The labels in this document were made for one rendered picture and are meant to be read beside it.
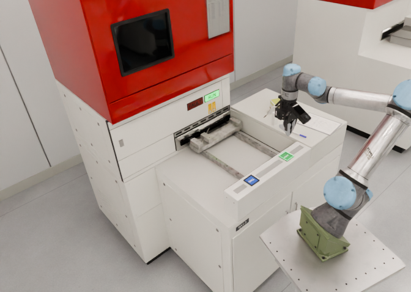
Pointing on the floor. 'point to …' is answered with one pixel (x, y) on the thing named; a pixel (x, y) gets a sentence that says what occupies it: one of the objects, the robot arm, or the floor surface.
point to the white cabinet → (266, 212)
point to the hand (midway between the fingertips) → (289, 134)
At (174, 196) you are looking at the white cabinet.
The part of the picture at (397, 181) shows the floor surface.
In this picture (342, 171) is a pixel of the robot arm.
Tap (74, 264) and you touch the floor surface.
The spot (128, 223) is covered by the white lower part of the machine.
